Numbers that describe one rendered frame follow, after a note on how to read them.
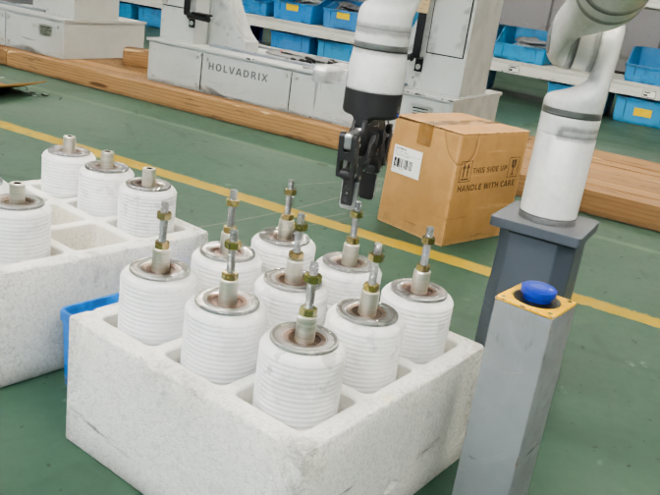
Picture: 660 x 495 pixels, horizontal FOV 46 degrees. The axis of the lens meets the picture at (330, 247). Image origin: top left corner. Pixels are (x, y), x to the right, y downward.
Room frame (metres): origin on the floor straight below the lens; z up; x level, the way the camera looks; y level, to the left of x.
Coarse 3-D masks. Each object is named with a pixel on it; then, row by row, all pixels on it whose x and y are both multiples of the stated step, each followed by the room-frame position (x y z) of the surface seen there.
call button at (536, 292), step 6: (522, 282) 0.84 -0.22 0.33; (528, 282) 0.84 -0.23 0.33; (534, 282) 0.84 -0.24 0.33; (540, 282) 0.84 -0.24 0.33; (522, 288) 0.82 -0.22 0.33; (528, 288) 0.82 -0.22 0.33; (534, 288) 0.82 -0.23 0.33; (540, 288) 0.82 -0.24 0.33; (546, 288) 0.83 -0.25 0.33; (552, 288) 0.83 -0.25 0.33; (522, 294) 0.83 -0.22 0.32; (528, 294) 0.82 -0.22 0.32; (534, 294) 0.81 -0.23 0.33; (540, 294) 0.81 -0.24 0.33; (546, 294) 0.81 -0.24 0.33; (552, 294) 0.81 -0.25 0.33; (528, 300) 0.82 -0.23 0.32; (534, 300) 0.81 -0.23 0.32; (540, 300) 0.81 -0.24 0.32; (546, 300) 0.81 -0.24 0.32; (552, 300) 0.81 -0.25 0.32
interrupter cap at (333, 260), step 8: (328, 256) 1.04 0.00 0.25; (336, 256) 1.05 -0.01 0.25; (360, 256) 1.06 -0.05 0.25; (328, 264) 1.01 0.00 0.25; (336, 264) 1.01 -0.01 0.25; (360, 264) 1.04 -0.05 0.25; (368, 264) 1.03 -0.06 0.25; (352, 272) 1.00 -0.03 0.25; (360, 272) 1.00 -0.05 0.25; (368, 272) 1.01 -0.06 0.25
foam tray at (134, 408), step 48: (96, 336) 0.86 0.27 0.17; (96, 384) 0.85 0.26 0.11; (144, 384) 0.80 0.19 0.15; (192, 384) 0.77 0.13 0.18; (240, 384) 0.78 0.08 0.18; (432, 384) 0.87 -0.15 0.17; (96, 432) 0.85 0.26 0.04; (144, 432) 0.80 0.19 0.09; (192, 432) 0.75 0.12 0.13; (240, 432) 0.71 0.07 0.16; (288, 432) 0.70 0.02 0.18; (336, 432) 0.71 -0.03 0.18; (384, 432) 0.79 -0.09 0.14; (432, 432) 0.89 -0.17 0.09; (144, 480) 0.80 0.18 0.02; (192, 480) 0.75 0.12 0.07; (240, 480) 0.71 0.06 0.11; (288, 480) 0.67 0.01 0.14; (336, 480) 0.72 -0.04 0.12; (384, 480) 0.81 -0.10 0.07
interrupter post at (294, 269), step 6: (288, 258) 0.93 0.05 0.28; (288, 264) 0.93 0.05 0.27; (294, 264) 0.93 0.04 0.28; (300, 264) 0.93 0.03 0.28; (288, 270) 0.93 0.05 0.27; (294, 270) 0.93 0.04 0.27; (300, 270) 0.93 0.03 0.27; (288, 276) 0.93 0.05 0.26; (294, 276) 0.93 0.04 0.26; (300, 276) 0.93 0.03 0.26; (288, 282) 0.93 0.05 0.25; (294, 282) 0.93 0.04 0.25; (300, 282) 0.93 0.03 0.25
